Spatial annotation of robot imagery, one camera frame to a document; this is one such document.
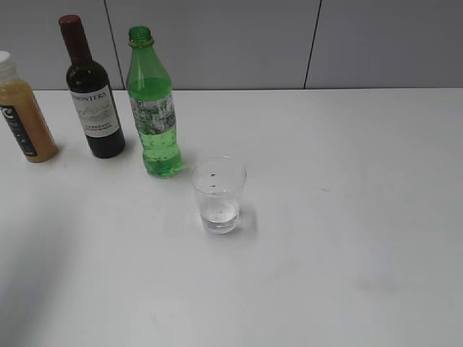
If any transparent plastic cup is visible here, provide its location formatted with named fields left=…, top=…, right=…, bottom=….
left=190, top=156, right=247, bottom=234

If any green sprite bottle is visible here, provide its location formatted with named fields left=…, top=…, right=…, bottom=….
left=127, top=26, right=182, bottom=178

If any dark red wine bottle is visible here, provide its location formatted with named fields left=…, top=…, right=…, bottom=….
left=59, top=14, right=125, bottom=158

